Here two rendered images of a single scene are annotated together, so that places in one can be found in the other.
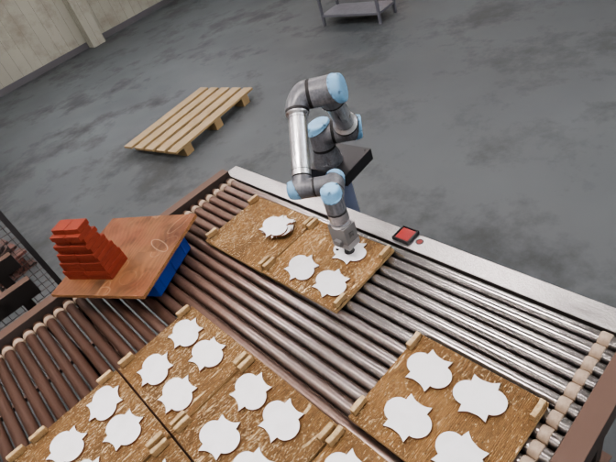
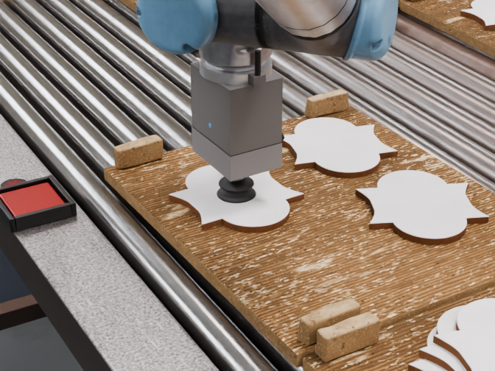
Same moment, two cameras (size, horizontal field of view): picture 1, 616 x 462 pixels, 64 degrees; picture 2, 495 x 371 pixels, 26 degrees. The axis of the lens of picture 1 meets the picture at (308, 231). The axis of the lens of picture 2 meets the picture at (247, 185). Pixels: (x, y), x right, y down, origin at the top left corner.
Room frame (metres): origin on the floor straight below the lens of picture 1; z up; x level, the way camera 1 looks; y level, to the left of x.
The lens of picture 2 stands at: (2.46, -0.08, 1.52)
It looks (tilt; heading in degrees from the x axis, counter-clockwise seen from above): 29 degrees down; 182
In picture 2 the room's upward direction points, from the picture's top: straight up
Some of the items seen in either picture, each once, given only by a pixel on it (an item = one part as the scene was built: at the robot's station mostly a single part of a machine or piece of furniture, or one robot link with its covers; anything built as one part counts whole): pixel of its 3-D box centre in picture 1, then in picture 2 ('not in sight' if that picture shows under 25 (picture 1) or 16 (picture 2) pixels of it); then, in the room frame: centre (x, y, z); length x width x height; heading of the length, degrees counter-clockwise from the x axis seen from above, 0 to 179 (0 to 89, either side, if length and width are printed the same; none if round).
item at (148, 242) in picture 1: (126, 254); not in sight; (1.85, 0.80, 1.03); 0.50 x 0.50 x 0.02; 61
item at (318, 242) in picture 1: (326, 261); (327, 210); (1.44, -0.02, 0.93); 0.41 x 0.35 x 0.02; 33
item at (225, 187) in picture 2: not in sight; (236, 182); (1.43, -0.12, 0.96); 0.04 x 0.04 x 0.02
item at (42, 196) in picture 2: (405, 235); (32, 204); (1.43, -0.35, 0.92); 0.06 x 0.06 x 0.01; 31
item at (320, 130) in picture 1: (321, 133); not in sight; (2.12, -0.23, 1.10); 0.13 x 0.12 x 0.14; 71
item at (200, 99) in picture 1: (192, 121); not in sight; (5.48, 0.80, 0.06); 1.37 x 0.94 x 0.12; 131
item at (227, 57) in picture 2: (337, 215); (236, 40); (1.44, -0.12, 1.12); 0.08 x 0.08 x 0.05
